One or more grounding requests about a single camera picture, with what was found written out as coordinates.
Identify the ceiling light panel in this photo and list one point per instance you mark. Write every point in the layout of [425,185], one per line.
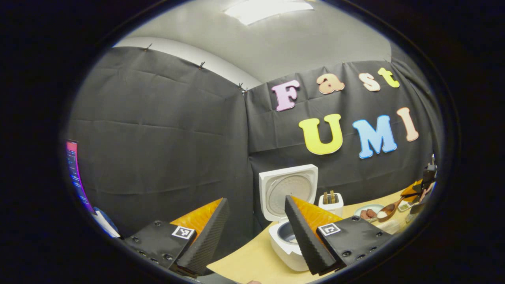
[268,10]

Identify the white toaster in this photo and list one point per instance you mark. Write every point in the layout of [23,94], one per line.
[331,209]

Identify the computer monitor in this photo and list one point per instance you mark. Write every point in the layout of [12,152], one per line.
[75,173]

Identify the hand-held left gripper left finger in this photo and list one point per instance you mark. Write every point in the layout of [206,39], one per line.
[209,236]

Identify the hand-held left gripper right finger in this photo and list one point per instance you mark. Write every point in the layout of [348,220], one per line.
[305,236]

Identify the white rice cooker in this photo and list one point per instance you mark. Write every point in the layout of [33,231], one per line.
[288,189]

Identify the brown wooden spoon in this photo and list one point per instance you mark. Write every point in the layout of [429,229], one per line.
[387,211]

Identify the black backdrop cloth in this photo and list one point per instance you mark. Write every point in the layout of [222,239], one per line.
[158,157]

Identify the white divided bean dish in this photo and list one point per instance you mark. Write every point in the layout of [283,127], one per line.
[404,206]

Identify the pale green plate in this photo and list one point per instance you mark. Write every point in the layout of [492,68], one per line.
[375,206]

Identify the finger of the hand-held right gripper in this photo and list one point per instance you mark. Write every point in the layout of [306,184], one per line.
[412,188]
[416,207]

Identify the brown meat piece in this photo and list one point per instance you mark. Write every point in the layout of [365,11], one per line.
[372,213]
[363,215]

